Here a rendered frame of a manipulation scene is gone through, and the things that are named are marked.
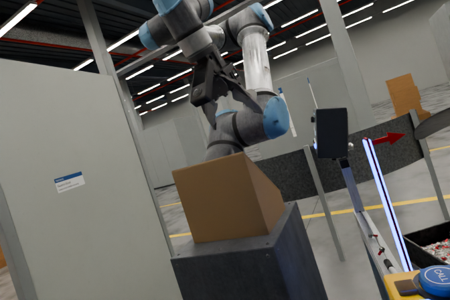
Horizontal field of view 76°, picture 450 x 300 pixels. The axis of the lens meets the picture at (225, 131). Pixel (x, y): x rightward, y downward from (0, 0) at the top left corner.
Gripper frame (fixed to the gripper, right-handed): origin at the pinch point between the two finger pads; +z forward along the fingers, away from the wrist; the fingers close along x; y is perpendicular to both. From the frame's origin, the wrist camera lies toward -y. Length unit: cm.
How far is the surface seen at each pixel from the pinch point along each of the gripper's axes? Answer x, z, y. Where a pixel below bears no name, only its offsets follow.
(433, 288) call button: -34, 7, -38
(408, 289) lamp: -32, 7, -38
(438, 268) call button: -35, 8, -35
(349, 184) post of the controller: -11, 46, 26
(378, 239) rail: -19, 48, 3
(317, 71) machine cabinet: 119, 169, 571
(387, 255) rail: -21.8, 44.7, -4.6
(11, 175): 122, -14, -3
